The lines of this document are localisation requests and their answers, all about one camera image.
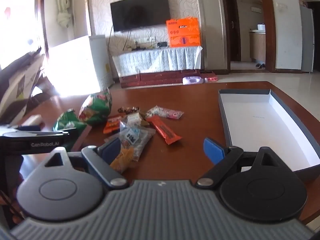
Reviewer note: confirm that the tv cabinet with cloth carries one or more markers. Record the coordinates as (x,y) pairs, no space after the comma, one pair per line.
(160,66)

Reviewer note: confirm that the silver refrigerator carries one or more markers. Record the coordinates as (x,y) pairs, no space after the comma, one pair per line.
(307,39)

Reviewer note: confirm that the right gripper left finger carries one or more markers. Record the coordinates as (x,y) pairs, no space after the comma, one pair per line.
(99,159)

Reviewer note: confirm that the grey shallow tray box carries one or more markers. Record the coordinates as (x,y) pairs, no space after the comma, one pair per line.
(253,118)

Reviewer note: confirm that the pink white candy packet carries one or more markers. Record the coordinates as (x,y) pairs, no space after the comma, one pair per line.
(164,112)

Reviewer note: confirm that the long orange snack bar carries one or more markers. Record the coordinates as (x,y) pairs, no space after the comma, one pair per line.
(166,132)

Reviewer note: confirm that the white air conditioner unit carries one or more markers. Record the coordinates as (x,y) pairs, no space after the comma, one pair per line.
(101,61)

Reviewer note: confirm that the purple white floor object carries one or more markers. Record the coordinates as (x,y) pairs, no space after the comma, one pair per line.
(192,80)

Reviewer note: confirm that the pair of slippers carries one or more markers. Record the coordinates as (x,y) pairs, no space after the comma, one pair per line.
(260,66)

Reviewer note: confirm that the clear nut snack bag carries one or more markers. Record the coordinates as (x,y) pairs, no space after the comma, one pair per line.
(133,139)

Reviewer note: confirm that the kitchen counter cabinet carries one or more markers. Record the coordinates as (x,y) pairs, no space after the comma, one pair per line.
(257,46)

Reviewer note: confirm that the round green chip bag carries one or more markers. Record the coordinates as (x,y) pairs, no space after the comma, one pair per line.
(96,108)

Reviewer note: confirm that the green snack bag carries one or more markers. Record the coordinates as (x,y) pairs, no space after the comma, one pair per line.
(69,121)

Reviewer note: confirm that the small orange snack packet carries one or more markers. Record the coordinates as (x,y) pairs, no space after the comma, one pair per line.
(113,123)

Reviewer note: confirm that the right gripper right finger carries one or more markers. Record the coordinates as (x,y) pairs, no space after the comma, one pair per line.
(223,158)

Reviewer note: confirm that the orange cardboard box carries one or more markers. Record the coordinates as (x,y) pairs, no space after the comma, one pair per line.
(183,32)

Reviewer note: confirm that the black wall television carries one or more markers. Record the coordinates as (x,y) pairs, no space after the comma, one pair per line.
(134,14)

